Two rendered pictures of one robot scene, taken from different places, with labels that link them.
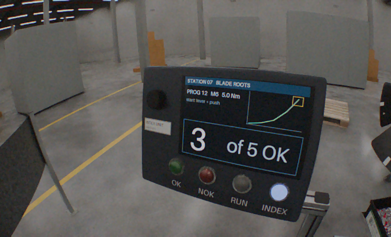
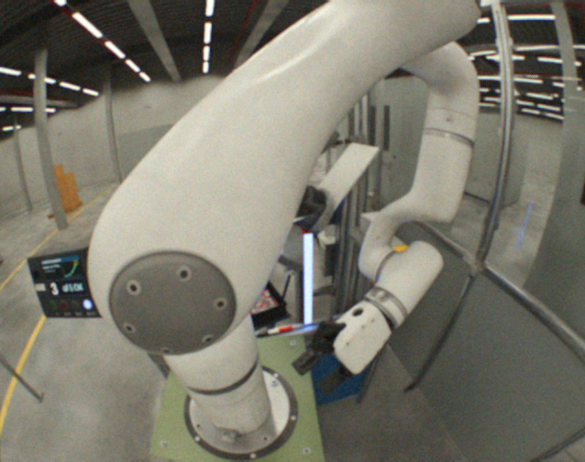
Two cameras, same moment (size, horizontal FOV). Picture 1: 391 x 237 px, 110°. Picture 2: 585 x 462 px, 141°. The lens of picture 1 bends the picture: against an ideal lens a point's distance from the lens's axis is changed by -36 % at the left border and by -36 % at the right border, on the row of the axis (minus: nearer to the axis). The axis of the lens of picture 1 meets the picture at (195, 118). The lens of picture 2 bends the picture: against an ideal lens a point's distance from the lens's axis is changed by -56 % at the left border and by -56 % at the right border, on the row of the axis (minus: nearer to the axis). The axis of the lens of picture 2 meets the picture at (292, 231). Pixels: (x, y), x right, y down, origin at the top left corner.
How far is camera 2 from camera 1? 52 cm
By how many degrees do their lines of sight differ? 39
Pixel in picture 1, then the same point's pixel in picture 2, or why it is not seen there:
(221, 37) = (133, 156)
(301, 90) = (75, 257)
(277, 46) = not seen: hidden behind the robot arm
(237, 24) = (149, 137)
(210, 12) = (122, 126)
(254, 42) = not seen: hidden behind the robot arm
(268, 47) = not seen: hidden behind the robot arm
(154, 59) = (67, 199)
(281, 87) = (69, 258)
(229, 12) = (143, 122)
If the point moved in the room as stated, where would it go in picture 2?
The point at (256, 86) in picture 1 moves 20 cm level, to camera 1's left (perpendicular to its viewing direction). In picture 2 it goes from (62, 259) to (8, 284)
